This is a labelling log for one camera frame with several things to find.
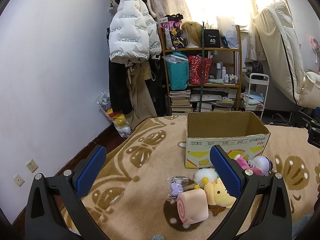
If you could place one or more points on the stack of books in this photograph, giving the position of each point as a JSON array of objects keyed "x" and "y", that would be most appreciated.
[{"x": 180, "y": 101}]

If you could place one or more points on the white puffer jacket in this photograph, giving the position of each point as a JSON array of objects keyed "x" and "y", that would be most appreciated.
[{"x": 133, "y": 36}]

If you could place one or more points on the white fluffy duck keychain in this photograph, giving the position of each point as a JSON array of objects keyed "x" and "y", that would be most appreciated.
[{"x": 204, "y": 176}]

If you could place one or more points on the cream recliner chair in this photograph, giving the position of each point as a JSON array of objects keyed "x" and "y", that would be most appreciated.
[{"x": 281, "y": 47}]

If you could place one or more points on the black box marked 40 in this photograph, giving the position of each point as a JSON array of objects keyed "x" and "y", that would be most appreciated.
[{"x": 211, "y": 38}]

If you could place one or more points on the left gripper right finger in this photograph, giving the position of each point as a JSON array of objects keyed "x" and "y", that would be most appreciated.
[{"x": 272, "y": 219}]

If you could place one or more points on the wooden shelf rack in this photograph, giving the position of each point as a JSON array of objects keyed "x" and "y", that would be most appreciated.
[{"x": 236, "y": 65}]

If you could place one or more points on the white utility cart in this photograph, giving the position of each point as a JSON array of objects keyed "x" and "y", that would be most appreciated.
[{"x": 254, "y": 96}]

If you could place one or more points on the wall switch socket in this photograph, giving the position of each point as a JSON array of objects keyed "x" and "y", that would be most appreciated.
[{"x": 19, "y": 181}]

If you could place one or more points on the open cardboard box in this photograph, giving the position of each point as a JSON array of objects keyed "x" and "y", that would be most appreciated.
[{"x": 236, "y": 132}]

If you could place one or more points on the wall power socket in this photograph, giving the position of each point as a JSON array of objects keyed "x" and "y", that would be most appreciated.
[{"x": 31, "y": 165}]

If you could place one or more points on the purple toy in plastic bag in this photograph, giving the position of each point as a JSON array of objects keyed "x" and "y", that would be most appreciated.
[{"x": 177, "y": 185}]

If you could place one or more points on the white purple plush doll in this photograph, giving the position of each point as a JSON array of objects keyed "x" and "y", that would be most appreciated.
[{"x": 261, "y": 165}]

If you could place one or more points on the blonde wig on stand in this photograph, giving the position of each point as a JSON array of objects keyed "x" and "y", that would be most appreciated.
[{"x": 192, "y": 34}]

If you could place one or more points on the beige hanging trousers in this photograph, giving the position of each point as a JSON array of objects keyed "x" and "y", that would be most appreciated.
[{"x": 140, "y": 98}]

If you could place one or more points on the yellow bear plush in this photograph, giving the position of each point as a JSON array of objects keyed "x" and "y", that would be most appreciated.
[{"x": 217, "y": 194}]

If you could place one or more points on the pink bear plush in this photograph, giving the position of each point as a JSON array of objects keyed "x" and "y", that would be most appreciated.
[{"x": 244, "y": 165}]

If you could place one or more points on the green pole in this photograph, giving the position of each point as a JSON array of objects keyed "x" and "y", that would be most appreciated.
[{"x": 202, "y": 67}]

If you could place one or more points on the teal bag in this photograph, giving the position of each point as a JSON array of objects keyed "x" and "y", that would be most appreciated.
[{"x": 178, "y": 70}]

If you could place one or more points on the red patterned bag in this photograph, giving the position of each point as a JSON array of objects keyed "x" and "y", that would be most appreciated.
[{"x": 195, "y": 69}]

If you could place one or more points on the pink swirl roll plush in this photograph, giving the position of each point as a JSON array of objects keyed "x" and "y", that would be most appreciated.
[{"x": 192, "y": 206}]

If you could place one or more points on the bag of plush toys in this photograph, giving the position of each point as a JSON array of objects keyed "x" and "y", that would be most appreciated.
[{"x": 118, "y": 119}]

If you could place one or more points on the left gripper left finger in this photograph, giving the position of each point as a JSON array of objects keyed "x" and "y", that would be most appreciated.
[{"x": 43, "y": 218}]

